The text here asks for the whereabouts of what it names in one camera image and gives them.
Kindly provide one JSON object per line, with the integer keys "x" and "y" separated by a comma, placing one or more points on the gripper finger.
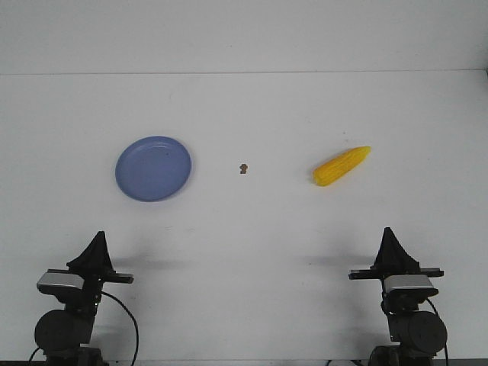
{"x": 95, "y": 256}
{"x": 107, "y": 264}
{"x": 401, "y": 257}
{"x": 383, "y": 252}

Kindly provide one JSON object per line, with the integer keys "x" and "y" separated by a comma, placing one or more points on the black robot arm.
{"x": 63, "y": 335}
{"x": 416, "y": 335}

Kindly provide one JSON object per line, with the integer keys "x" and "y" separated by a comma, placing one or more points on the blue round plate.
{"x": 153, "y": 168}

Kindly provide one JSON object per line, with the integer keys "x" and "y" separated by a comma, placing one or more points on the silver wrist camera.
{"x": 413, "y": 285}
{"x": 59, "y": 282}

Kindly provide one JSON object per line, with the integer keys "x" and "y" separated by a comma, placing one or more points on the small brown table stain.
{"x": 243, "y": 169}

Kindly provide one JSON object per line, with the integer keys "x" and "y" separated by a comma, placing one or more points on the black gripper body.
{"x": 95, "y": 278}
{"x": 381, "y": 275}

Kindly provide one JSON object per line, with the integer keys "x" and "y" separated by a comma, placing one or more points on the yellow corn cob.
{"x": 335, "y": 168}

